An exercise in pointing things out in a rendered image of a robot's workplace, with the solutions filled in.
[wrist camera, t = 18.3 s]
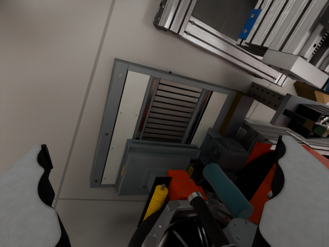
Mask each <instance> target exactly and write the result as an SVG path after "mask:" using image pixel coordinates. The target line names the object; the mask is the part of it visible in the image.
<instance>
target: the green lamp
mask: <svg viewBox="0 0 329 247"><path fill-rule="evenodd" d="M313 133H315V134H317V135H319V136H321V137H327V135H328V134H329V128H328V127H326V126H324V125H320V124H318V125H317V126H316V127H315V129H314V130H313Z"/></svg>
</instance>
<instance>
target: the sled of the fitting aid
mask: <svg viewBox="0 0 329 247"><path fill-rule="evenodd" d="M129 152H143V153H158V154H174V155H188V156H189V158H190V163H189V165H188V167H187V169H186V172H187V174H188V175H189V176H191V174H192V172H193V170H194V166H195V163H196V161H197V159H198V157H199V155H200V153H201V150H200V149H199V148H198V147H197V145H189V144H178V143H167V142H156V141H146V140H135V139H127V141H126V145H125V148H124V152H123V156H122V159H121V163H120V167H119V170H118V173H117V178H116V181H115V188H116V193H118V188H119V184H120V181H121V177H122V174H123V170H124V167H125V163H126V160H127V157H128V153H129Z"/></svg>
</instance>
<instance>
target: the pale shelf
mask: <svg viewBox="0 0 329 247"><path fill-rule="evenodd" d="M299 104H312V105H323V106H326V107H328V108H329V105H326V104H323V103H319V102H316V101H313V100H309V99H305V98H302V97H299V96H296V95H292V94H289V93H287V94H286V95H285V97H284V99H283V101H282V102H281V104H280V106H279V107H278V109H277V111H276V113H275V114H274V116H273V118H272V120H271V121H270V124H272V125H274V126H280V127H285V128H287V126H288V125H289V123H290V121H291V119H290V118H289V117H287V116H285V115H283V114H281V113H282V111H283V110H284V108H287V109H289V110H291V111H293V112H295V111H296V110H297V108H298V106H299Z"/></svg>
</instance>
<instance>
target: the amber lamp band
mask: <svg viewBox="0 0 329 247"><path fill-rule="evenodd" d="M315 124H319V123H318V122H316V121H314V120H310V119H307V120H306V121H305V123H304V124H303V127H304V128H306V129H308V130H311V129H312V128H313V127H314V125H315ZM311 131H312V130H311Z"/></svg>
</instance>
